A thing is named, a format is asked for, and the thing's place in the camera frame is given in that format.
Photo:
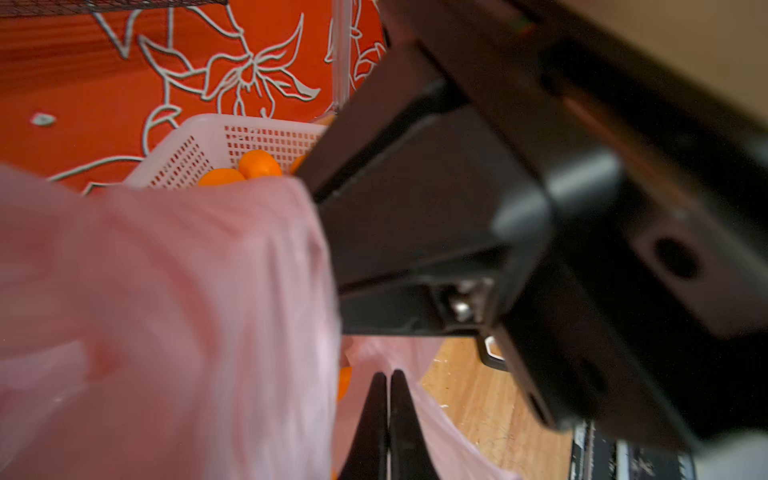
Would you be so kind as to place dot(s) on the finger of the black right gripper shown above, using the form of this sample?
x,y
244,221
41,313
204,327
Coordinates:
x,y
433,224

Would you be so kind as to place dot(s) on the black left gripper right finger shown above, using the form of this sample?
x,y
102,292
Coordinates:
x,y
409,455

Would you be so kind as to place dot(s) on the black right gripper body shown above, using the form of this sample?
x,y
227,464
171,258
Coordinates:
x,y
649,313

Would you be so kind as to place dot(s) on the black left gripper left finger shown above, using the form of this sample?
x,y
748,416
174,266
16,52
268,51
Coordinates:
x,y
367,458

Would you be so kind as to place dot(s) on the orange mandarin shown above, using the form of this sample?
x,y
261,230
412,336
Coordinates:
x,y
258,163
344,379

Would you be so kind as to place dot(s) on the pink plastic bag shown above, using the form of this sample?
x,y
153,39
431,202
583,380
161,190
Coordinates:
x,y
189,334

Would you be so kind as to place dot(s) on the orange mandarin middle basket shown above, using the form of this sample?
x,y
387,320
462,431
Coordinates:
x,y
220,176

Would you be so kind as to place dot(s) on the white plastic perforated basket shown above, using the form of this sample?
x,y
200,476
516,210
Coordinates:
x,y
213,141

